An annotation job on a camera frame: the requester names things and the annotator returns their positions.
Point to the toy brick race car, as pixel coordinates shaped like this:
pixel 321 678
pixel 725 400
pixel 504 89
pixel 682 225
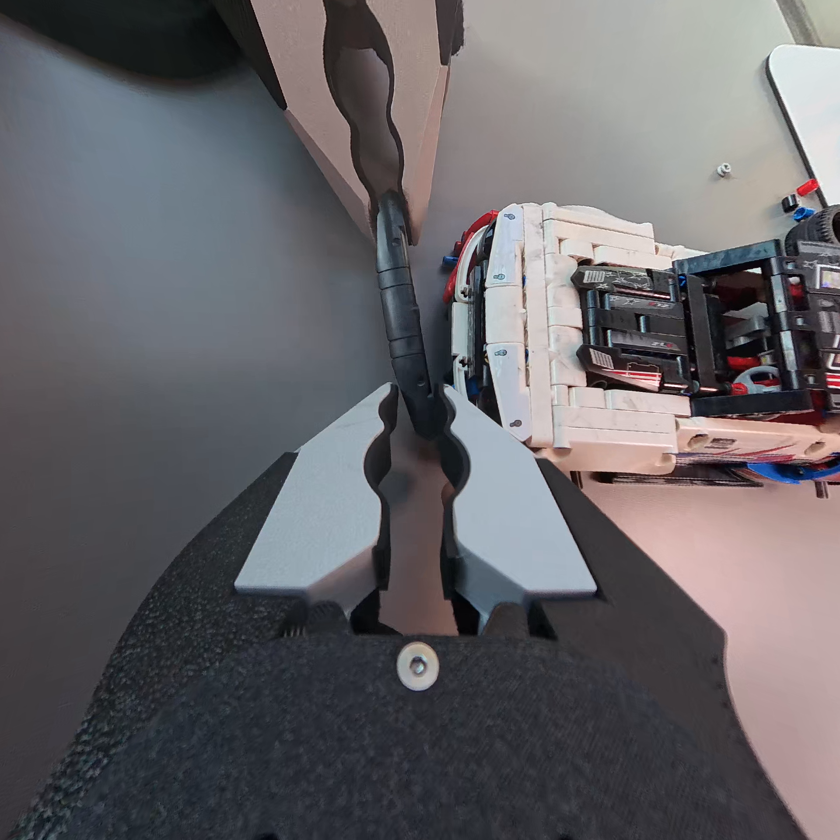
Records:
pixel 590 328

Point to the white folding stand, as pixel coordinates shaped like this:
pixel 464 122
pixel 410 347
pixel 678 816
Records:
pixel 814 111

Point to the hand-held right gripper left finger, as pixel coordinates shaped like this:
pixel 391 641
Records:
pixel 315 525

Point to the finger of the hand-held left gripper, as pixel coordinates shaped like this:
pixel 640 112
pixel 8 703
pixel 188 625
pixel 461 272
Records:
pixel 295 65
pixel 417 79

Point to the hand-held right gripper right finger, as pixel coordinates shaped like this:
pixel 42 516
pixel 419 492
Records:
pixel 518 525

